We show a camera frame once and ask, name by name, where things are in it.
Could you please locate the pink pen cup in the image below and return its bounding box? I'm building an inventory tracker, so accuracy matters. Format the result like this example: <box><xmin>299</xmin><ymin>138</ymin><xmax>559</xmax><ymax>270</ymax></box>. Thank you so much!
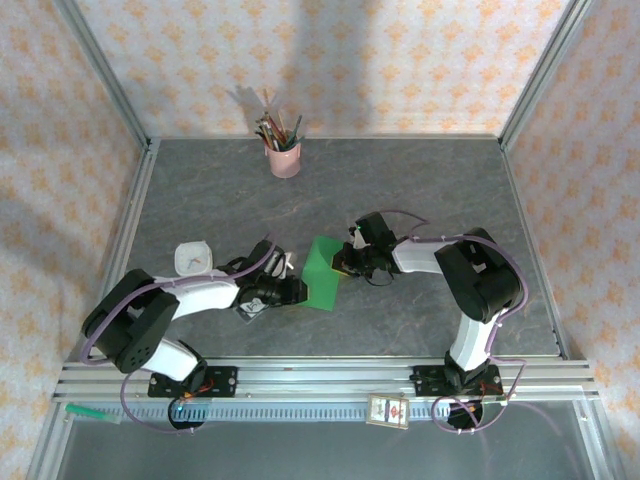
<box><xmin>264</xmin><ymin>134</ymin><xmax>303</xmax><ymax>180</ymax></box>

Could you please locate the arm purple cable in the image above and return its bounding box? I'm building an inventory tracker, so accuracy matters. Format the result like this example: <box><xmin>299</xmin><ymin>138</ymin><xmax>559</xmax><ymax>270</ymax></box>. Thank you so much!
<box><xmin>382</xmin><ymin>209</ymin><xmax>530</xmax><ymax>435</ymax></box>
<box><xmin>82</xmin><ymin>232</ymin><xmax>274</xmax><ymax>435</ymax></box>

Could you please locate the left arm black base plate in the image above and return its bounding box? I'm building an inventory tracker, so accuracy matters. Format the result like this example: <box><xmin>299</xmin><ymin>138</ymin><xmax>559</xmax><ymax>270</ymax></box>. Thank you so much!
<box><xmin>147</xmin><ymin>366</ymin><xmax>239</xmax><ymax>400</ymax></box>

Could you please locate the playing card box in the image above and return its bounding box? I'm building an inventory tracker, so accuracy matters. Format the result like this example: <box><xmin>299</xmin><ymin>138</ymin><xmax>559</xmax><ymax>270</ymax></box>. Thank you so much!
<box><xmin>366</xmin><ymin>393</ymin><xmax>411</xmax><ymax>430</ymax></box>

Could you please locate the aluminium corner post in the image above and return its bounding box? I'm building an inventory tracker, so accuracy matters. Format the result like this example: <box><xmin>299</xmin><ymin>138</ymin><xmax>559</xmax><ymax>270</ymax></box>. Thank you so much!
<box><xmin>498</xmin><ymin>0</ymin><xmax>596</xmax><ymax>151</ymax></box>
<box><xmin>52</xmin><ymin>0</ymin><xmax>154</xmax><ymax>151</ymax></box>

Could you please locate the green marker pen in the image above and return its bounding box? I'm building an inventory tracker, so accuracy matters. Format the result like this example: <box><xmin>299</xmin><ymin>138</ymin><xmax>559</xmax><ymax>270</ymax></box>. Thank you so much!
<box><xmin>64</xmin><ymin>402</ymin><xmax>124</xmax><ymax>426</ymax></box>

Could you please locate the grey slotted cable duct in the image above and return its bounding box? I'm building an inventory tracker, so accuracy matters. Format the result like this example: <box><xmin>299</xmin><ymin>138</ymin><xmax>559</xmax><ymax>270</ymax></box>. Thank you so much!
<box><xmin>64</xmin><ymin>402</ymin><xmax>454</xmax><ymax>426</ymax></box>

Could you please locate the wide aluminium base rail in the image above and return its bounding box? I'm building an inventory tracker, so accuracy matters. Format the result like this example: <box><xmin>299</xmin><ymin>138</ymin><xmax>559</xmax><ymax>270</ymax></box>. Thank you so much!
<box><xmin>52</xmin><ymin>355</ymin><xmax>601</xmax><ymax>404</ymax></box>

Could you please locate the white square dish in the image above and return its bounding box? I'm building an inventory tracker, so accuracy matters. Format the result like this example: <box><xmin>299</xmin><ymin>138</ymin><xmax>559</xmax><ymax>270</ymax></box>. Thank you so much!
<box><xmin>173</xmin><ymin>240</ymin><xmax>215</xmax><ymax>278</ymax></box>

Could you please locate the aluminium side rail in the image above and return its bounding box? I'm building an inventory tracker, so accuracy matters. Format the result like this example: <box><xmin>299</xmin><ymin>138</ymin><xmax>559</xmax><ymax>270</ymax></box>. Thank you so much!
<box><xmin>499</xmin><ymin>137</ymin><xmax>571</xmax><ymax>361</ymax></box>
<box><xmin>63</xmin><ymin>138</ymin><xmax>162</xmax><ymax>364</ymax></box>

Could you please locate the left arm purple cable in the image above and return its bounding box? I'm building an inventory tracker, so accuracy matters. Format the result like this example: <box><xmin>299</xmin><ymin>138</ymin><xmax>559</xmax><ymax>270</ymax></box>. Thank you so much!
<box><xmin>82</xmin><ymin>232</ymin><xmax>274</xmax><ymax>435</ymax></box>

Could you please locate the aluminium frame leg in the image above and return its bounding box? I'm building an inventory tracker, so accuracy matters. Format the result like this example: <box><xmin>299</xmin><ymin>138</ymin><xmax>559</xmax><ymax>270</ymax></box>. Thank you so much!
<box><xmin>24</xmin><ymin>402</ymin><xmax>71</xmax><ymax>480</ymax></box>
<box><xmin>573</xmin><ymin>399</ymin><xmax>619</xmax><ymax>480</ymax></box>

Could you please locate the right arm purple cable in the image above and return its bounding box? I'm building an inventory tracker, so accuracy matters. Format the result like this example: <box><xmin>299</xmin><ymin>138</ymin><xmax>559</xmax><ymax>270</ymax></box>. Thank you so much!
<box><xmin>382</xmin><ymin>209</ymin><xmax>530</xmax><ymax>435</ymax></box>

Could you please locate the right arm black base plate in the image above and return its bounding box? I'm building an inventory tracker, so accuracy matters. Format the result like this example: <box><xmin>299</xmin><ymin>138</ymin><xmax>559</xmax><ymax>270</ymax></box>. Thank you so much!
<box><xmin>410</xmin><ymin>363</ymin><xmax>503</xmax><ymax>399</ymax></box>

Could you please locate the yellow pencil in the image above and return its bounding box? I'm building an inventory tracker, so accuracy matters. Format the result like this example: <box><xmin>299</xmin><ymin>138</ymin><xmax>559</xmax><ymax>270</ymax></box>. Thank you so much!
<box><xmin>261</xmin><ymin>113</ymin><xmax>281</xmax><ymax>146</ymax></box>

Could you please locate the clear card badge holder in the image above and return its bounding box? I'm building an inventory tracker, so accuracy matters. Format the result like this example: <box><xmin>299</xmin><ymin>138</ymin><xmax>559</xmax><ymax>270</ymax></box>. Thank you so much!
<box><xmin>234</xmin><ymin>298</ymin><xmax>269</xmax><ymax>324</ymax></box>

